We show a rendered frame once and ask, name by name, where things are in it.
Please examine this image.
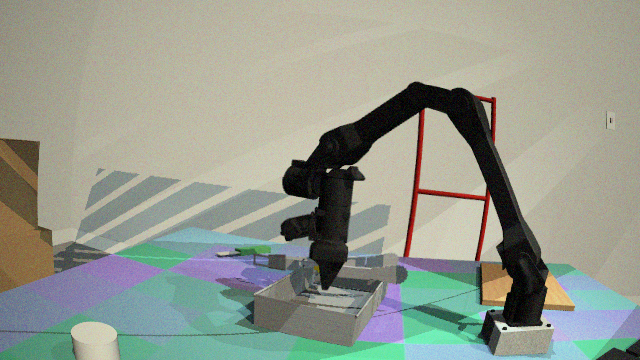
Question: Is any beige cylinder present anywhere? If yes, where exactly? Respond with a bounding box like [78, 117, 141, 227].
[71, 321, 121, 360]

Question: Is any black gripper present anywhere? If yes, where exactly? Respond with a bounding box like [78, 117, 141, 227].
[309, 202, 351, 291]

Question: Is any light brown wooden board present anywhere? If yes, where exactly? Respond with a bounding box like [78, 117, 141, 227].
[480, 263, 575, 311]

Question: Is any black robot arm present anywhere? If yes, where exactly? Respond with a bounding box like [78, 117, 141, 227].
[280, 81, 549, 327]

